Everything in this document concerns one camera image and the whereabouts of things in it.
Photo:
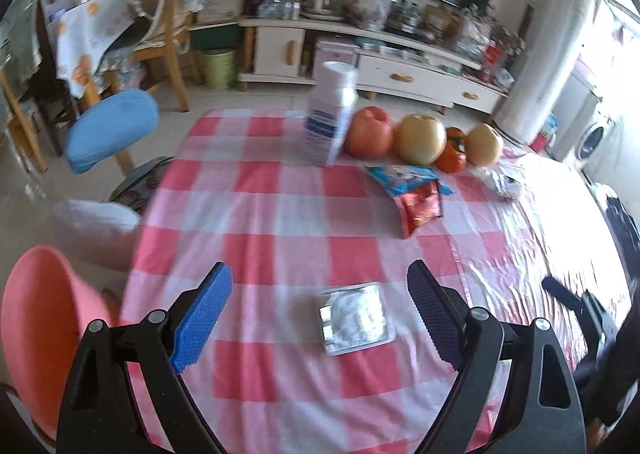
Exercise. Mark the green plastic bin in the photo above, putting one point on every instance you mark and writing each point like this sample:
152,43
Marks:
218,69

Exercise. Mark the orange tangerine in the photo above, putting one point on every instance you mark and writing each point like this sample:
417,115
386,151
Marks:
456,134

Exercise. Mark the orange print table cover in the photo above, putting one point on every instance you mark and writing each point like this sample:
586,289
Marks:
85,39

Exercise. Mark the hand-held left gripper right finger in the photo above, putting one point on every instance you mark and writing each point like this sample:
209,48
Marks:
435,319

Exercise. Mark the white TV cabinet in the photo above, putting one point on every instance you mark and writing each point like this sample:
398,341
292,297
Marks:
272,51

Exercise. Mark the yellow pear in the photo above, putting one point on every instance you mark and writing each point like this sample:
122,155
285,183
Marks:
484,144
421,139

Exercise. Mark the pink checked tablecloth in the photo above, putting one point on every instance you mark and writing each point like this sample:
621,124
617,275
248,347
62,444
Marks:
280,234

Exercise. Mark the dark patterned stool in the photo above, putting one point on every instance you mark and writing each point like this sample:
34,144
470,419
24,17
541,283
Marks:
142,184

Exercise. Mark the red foil wrapper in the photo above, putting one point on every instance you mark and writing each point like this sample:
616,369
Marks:
417,211

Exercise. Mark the red apple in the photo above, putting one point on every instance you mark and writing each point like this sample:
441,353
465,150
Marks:
369,131

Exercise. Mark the white plastic bag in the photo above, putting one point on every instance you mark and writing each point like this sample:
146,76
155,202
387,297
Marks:
95,231

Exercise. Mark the white curtain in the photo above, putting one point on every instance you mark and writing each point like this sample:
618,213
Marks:
550,44

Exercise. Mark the small white plastic bottle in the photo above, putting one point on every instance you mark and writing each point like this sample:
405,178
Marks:
325,124

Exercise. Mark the clear plastic bag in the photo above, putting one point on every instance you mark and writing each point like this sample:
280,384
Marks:
367,6

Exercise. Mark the wooden chair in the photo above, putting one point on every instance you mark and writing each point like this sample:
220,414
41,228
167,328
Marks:
172,49

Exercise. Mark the white washing machine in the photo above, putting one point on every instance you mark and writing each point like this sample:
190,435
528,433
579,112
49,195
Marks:
597,141

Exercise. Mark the pink plastic bin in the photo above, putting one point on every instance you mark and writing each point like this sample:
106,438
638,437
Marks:
40,334

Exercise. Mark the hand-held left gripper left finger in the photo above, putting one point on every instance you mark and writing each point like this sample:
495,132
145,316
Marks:
200,319

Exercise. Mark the tangerine with green leaf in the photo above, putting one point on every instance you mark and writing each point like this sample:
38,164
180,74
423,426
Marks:
451,159

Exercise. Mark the white plastic packet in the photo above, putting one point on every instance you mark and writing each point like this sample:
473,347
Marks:
357,319

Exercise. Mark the pink storage box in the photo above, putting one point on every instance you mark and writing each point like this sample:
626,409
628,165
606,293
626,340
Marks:
332,56

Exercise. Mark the blue snack bag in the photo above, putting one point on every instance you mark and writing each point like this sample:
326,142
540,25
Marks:
405,176

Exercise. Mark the crumpled white blue wrapper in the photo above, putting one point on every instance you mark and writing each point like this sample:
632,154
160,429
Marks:
502,181

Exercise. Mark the blue cushioned stool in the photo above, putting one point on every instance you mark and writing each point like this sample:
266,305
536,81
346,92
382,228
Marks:
112,129

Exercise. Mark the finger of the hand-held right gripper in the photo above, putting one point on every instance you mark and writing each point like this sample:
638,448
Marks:
562,291

